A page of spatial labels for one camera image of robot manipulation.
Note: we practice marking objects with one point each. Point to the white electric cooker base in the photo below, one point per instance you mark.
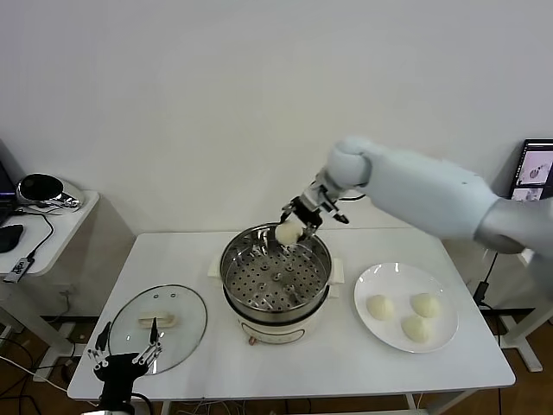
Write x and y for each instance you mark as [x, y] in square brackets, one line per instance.
[272, 335]

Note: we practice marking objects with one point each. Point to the small grey usb hub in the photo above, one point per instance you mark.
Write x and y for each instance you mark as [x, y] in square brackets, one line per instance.
[17, 270]

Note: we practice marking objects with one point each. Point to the dark laptop with blue screen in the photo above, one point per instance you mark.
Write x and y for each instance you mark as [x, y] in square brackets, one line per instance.
[4, 181]

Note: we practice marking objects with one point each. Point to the perforated steel steamer basket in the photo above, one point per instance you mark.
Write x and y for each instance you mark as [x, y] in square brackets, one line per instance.
[250, 298]

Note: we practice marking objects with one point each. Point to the black computer mouse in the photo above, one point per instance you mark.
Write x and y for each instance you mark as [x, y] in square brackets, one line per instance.
[10, 238]

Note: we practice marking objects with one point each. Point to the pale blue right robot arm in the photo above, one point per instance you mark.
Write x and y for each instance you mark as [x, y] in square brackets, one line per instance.
[410, 181]

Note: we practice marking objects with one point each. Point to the white side table with laptop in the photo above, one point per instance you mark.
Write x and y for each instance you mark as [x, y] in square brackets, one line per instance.
[525, 346]

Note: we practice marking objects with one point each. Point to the white side table with headset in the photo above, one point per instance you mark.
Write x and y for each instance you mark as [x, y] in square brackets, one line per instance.
[65, 229]

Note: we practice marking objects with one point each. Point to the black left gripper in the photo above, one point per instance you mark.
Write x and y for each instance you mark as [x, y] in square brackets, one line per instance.
[118, 369]

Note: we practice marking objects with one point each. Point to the chrome and black headset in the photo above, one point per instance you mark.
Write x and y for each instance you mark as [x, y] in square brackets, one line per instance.
[43, 188]

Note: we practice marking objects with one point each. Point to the open grey laptop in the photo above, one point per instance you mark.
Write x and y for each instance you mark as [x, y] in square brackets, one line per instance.
[535, 168]

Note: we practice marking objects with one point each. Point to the white steamed baozi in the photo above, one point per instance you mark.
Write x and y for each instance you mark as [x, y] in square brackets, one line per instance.
[425, 304]
[380, 308]
[288, 232]
[417, 328]

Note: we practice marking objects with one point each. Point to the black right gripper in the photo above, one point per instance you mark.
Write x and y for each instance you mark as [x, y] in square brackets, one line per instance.
[311, 203]

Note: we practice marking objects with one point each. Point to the white round plate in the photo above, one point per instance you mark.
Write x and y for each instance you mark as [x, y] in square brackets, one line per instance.
[440, 285]

